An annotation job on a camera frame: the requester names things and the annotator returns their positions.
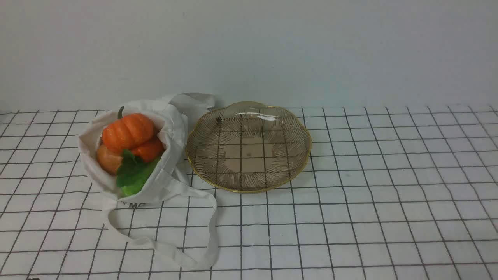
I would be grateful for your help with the orange toy pumpkin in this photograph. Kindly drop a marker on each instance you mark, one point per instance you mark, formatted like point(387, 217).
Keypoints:
point(127, 132)

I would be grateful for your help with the white cloth tote bag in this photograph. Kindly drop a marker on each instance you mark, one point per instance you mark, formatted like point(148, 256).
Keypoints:
point(173, 116)

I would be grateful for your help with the gold-rimmed glass plate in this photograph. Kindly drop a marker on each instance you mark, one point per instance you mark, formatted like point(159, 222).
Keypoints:
point(248, 147)

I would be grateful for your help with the green toy leafy vegetable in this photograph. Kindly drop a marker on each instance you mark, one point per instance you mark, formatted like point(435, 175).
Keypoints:
point(134, 172)

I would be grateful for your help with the orange toy tangerine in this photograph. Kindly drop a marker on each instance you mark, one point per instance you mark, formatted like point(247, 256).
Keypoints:
point(108, 160)

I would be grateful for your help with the white grid tablecloth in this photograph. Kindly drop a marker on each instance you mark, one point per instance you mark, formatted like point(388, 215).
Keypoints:
point(402, 193)

